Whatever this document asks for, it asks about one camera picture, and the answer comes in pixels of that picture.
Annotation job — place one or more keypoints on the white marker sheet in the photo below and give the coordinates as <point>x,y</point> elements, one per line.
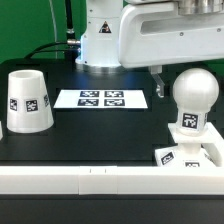
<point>101,99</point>

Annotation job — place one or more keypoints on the white lamp shade cone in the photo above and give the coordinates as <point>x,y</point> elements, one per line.
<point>28,104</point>

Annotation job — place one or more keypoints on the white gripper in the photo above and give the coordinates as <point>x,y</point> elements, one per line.
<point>161,32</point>

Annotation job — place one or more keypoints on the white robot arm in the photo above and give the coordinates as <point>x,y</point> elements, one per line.
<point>100,41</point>

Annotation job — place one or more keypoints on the white lamp bulb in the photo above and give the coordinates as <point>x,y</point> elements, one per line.
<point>195,91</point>

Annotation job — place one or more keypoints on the white part at left edge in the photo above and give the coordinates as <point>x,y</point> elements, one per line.
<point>1,131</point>

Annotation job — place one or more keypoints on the white lamp base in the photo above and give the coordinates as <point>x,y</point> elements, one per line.
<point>200,151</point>

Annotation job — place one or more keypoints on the white table border frame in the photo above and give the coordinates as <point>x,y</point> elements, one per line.
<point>114,180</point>

